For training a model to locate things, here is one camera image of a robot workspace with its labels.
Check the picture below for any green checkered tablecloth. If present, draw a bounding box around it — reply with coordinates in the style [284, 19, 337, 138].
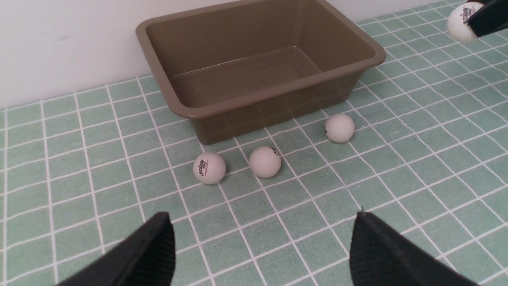
[0, 0, 508, 286]

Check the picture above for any white ping-pong ball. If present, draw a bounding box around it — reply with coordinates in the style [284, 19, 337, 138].
[249, 145, 282, 178]
[324, 114, 355, 143]

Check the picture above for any logo ping-pong ball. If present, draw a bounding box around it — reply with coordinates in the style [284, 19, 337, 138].
[192, 152, 226, 185]
[447, 2, 484, 43]

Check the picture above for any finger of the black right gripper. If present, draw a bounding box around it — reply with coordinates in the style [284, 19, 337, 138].
[466, 0, 508, 37]

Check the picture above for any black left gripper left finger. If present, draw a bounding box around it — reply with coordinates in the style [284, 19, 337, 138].
[59, 212, 176, 286]

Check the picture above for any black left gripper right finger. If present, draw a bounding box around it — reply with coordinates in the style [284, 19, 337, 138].
[350, 211, 476, 286]

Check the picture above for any olive plastic storage bin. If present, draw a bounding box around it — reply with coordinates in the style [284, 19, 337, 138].
[135, 0, 386, 145]

